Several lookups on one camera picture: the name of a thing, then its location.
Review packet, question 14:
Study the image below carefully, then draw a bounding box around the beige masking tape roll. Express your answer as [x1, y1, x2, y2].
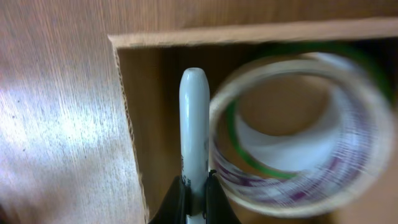
[210, 54, 395, 217]

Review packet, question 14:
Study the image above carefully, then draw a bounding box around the open cardboard box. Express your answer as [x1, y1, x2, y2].
[109, 17, 397, 220]

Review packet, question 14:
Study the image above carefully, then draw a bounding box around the black and grey marker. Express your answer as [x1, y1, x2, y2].
[179, 67, 210, 224]

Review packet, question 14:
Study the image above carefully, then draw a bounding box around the green tape roll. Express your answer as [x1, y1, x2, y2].
[226, 42, 393, 179]

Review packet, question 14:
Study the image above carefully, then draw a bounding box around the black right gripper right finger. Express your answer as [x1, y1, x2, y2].
[205, 170, 241, 224]

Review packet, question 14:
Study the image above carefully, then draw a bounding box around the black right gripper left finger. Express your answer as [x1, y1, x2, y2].
[148, 176, 190, 224]

